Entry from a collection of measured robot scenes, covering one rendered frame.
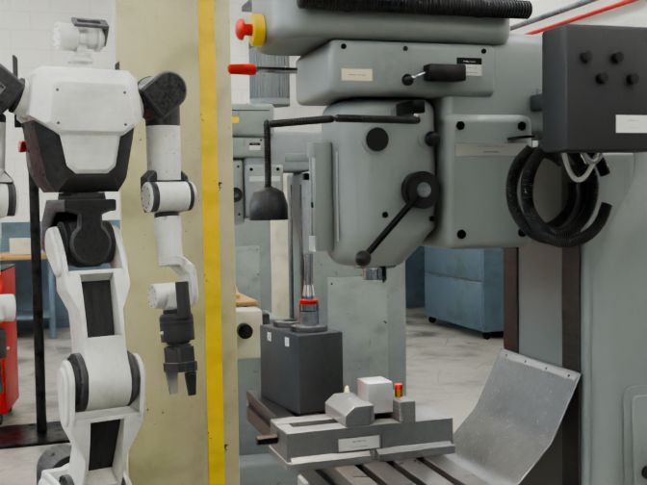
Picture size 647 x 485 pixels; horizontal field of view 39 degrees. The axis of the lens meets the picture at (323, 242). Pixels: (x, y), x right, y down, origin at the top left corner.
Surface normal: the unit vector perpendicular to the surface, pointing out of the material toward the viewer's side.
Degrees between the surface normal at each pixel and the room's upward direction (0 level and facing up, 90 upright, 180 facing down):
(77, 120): 90
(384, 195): 90
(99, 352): 67
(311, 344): 90
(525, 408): 62
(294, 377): 90
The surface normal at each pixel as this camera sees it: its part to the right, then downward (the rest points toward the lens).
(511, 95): 0.30, 0.04
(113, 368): 0.46, -0.37
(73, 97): 0.51, 0.04
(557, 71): -0.95, 0.04
